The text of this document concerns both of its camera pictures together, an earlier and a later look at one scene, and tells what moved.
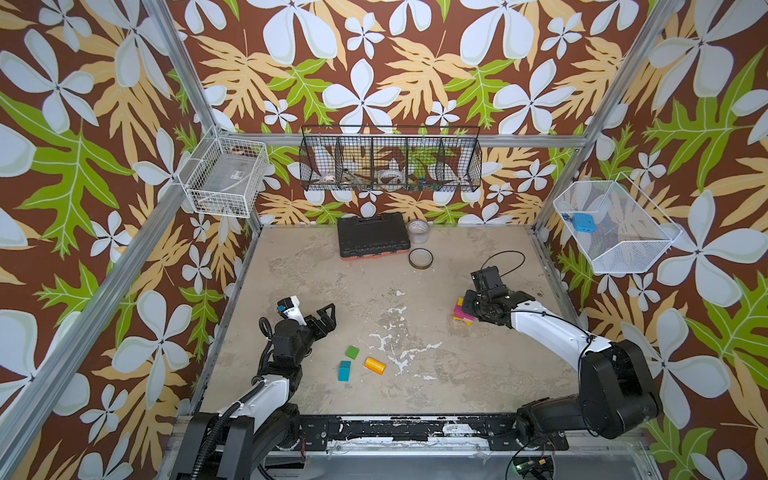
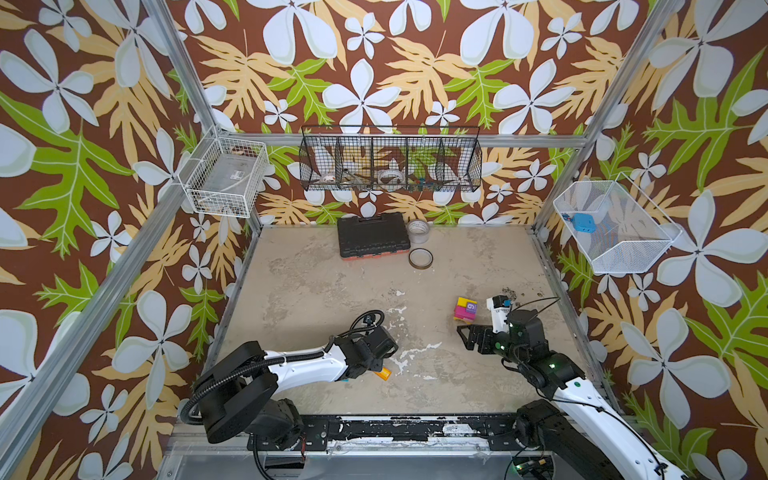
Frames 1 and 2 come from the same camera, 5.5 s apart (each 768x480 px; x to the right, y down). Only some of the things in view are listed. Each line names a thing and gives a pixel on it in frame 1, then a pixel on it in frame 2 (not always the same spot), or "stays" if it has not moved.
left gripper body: (306, 343) to (376, 366)
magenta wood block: (458, 313) stays
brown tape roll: (420, 258) stays
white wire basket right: (630, 235) stays
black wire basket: (385, 158) stays
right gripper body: (475, 303) to (483, 337)
